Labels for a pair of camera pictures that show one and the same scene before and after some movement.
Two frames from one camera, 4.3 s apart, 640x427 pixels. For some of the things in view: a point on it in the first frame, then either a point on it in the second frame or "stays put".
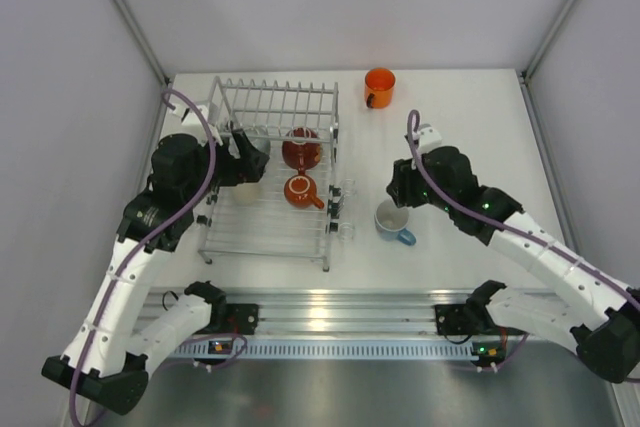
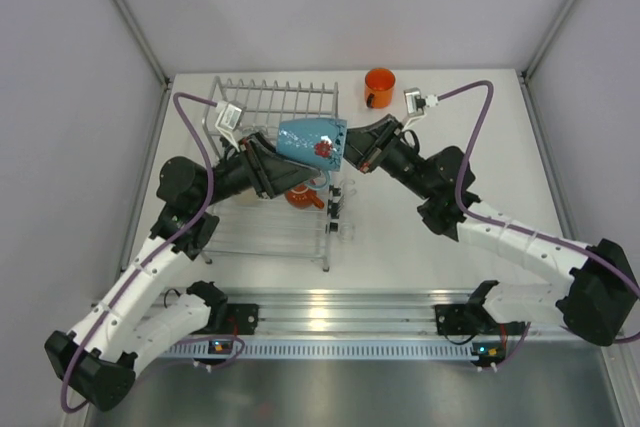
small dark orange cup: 300,191 stays put
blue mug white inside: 391,222 → 318,142
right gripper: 402,186 → 367,148
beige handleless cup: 245,194 stays put
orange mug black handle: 379,87 stays put
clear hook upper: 348,187 stays put
